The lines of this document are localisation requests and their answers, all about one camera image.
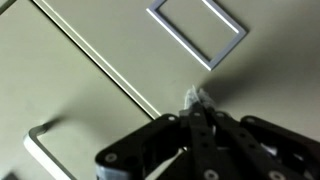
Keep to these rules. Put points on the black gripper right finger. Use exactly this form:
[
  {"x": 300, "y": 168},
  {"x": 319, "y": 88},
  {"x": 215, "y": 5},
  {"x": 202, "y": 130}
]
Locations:
[{"x": 253, "y": 146}]

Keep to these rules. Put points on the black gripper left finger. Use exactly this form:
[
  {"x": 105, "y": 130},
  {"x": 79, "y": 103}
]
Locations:
[{"x": 143, "y": 146}]

